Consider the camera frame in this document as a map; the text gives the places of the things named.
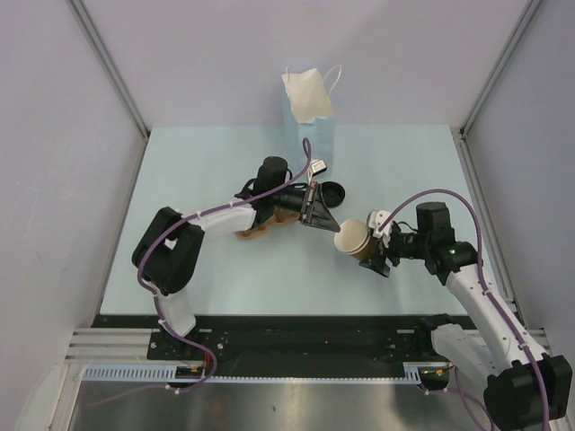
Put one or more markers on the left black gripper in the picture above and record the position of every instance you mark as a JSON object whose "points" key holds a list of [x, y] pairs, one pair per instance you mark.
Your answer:
{"points": [[315, 214]]}

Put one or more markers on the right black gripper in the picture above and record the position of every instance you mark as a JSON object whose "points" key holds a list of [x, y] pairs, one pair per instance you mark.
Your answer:
{"points": [[378, 263]]}

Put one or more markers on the black plastic cup lid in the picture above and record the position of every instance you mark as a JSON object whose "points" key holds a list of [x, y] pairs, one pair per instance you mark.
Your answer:
{"points": [[332, 193]]}

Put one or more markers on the brown paper cup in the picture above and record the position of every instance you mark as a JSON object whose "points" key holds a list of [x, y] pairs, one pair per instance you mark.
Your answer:
{"points": [[364, 249], [353, 225]]}

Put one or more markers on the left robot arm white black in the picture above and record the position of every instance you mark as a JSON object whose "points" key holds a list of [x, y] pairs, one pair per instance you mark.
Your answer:
{"points": [[168, 252]]}

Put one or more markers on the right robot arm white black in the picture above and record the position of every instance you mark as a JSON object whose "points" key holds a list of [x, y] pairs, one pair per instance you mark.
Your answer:
{"points": [[522, 385]]}

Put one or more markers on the brown cardboard cup carrier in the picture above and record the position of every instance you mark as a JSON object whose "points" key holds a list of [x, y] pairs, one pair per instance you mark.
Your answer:
{"points": [[279, 218]]}

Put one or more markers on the light blue table mat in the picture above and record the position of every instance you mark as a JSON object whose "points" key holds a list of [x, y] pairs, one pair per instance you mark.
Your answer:
{"points": [[294, 270]]}

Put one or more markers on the light blue paper bag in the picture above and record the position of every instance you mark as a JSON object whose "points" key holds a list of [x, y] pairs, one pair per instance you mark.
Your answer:
{"points": [[308, 114]]}

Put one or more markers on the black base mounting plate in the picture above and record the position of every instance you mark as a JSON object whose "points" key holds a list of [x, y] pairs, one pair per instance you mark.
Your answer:
{"points": [[310, 347]]}

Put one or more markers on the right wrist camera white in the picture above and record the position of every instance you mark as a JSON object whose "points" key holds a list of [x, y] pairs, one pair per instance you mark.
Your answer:
{"points": [[379, 224]]}

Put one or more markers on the white slotted cable duct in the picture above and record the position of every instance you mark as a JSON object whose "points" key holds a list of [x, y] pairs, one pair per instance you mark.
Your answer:
{"points": [[129, 373]]}

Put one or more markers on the aluminium frame rail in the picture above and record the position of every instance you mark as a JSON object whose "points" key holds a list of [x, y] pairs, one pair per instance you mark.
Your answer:
{"points": [[103, 55]]}

